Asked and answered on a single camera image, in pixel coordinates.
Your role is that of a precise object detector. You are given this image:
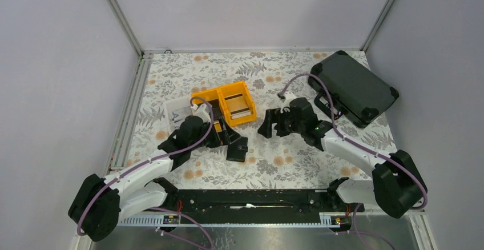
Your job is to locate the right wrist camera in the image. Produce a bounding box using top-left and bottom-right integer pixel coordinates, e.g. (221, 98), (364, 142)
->
(277, 91), (297, 113)

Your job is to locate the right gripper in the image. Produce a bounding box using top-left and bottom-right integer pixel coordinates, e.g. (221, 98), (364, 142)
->
(257, 107), (305, 139)

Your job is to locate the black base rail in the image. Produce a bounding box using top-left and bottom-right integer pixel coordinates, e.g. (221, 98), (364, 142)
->
(160, 189), (364, 217)

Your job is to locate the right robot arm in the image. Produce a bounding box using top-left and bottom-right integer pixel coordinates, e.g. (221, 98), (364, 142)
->
(257, 98), (427, 219)

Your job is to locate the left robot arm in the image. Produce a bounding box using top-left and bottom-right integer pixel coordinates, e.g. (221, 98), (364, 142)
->
(68, 116), (248, 241)

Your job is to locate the white slotted cable duct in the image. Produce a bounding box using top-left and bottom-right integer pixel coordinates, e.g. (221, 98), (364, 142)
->
(118, 210), (342, 228)

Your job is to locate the black leather card holder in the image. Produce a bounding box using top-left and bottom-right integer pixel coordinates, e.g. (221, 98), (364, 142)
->
(226, 136), (248, 163)

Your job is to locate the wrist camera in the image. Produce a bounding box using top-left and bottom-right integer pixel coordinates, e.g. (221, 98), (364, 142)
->
(191, 103), (212, 123)
(277, 91), (297, 113)

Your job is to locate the black hard case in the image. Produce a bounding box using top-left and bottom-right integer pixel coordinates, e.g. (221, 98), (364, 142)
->
(308, 50), (400, 128)

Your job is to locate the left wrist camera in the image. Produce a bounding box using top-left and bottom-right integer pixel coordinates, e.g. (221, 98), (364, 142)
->
(191, 103), (212, 123)

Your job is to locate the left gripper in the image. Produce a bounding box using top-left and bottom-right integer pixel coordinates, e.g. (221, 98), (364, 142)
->
(189, 116), (240, 151)

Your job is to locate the white plastic bin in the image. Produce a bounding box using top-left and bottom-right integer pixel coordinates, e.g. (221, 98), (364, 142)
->
(163, 95), (192, 133)

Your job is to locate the orange bin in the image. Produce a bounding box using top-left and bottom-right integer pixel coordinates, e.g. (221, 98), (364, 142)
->
(191, 87), (228, 132)
(217, 81), (257, 127)

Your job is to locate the floral table mat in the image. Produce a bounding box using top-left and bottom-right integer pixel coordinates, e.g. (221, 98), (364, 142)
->
(123, 51), (410, 191)

